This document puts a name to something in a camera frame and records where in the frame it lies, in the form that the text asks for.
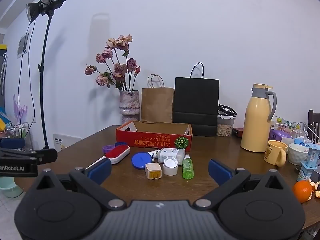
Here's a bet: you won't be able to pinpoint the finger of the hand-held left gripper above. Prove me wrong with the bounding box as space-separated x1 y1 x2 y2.
0 147 58 166
0 138 26 149

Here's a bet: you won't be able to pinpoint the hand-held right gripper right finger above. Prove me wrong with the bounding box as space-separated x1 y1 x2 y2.
194 159 284 210

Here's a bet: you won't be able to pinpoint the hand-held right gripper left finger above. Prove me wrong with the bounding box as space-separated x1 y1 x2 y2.
36 159 127 210

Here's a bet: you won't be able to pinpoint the red and white lint brush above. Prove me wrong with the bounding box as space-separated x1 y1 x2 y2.
85 145 131 170

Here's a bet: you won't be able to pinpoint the green spray bottle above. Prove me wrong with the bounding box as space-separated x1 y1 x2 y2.
182 154 195 180

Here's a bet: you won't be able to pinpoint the blue round lid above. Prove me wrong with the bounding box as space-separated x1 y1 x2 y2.
131 152 153 169

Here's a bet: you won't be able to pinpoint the white jar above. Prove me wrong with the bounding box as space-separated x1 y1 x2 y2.
163 156 178 176

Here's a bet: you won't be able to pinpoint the white rectangular labelled bottle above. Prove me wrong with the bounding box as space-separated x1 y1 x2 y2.
157 147 186 166

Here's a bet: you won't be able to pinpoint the cream cube plug charger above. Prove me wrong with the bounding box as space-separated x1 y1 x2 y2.
145 162 163 180

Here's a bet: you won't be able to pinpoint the red cardboard box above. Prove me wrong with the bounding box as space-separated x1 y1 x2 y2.
115 120 193 152

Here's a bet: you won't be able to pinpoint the clear organiser rack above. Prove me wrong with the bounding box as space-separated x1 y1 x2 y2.
0 112 33 141

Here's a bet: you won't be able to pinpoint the mint green basin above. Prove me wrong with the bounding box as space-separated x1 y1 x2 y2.
0 176 24 198

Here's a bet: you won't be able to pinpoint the purple flower ornament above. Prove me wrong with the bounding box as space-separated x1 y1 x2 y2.
12 94 28 121

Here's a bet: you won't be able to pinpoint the clear seed container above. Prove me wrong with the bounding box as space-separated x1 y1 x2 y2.
216 104 237 137

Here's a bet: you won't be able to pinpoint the yellow bear mug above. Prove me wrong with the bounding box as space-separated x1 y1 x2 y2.
264 140 288 167

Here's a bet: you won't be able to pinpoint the yellow thermos jug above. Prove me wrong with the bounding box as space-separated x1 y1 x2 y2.
240 83 277 153

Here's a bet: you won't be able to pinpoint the dark board with yellow strip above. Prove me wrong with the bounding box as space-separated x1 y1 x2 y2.
0 44 8 107

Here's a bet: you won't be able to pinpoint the purple box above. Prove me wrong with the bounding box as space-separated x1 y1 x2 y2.
269 129 293 143

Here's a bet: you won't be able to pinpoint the mottled pink ceramic vase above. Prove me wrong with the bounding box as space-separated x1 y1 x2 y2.
119 90 140 125

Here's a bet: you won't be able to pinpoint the black paper bag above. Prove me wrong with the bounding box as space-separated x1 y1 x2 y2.
172 62 220 137

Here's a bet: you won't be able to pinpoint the white dimpled cup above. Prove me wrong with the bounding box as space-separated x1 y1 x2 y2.
288 143 310 166

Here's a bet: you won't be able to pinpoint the orange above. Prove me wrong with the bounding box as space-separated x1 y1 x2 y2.
292 180 313 203

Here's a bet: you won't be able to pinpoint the brown paper bag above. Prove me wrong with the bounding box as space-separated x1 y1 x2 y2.
141 74 174 123

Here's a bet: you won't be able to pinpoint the orange peel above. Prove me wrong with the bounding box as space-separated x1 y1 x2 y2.
309 179 320 201

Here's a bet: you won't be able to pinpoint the dried pink roses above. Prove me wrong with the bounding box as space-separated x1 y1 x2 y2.
84 34 141 92

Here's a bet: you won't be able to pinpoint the dark wooden chair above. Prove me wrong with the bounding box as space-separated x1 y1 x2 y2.
307 109 320 144

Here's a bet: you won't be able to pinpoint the black studio light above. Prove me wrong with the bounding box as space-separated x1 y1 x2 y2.
26 0 67 23

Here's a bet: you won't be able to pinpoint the black light cable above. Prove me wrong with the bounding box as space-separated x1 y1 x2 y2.
18 19 37 140

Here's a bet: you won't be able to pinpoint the tangle of white cables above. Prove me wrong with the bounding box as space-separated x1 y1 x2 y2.
271 116 316 142

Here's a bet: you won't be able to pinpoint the grey wall poster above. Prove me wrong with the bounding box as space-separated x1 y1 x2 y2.
17 32 30 59

